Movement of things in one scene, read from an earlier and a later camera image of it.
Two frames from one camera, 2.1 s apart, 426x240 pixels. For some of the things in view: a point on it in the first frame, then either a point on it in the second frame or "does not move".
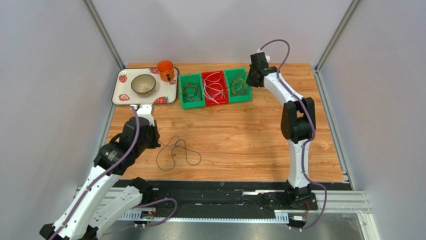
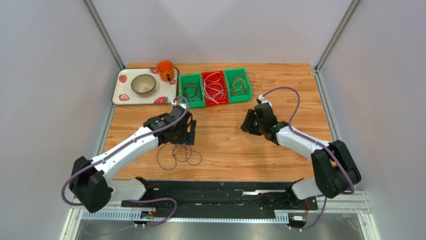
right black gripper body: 252,79 to 249,121
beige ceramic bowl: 143,85 does not move
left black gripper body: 152,141 to 181,135
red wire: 192,91 does not move
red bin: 214,87 does not move
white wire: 212,89 does not move
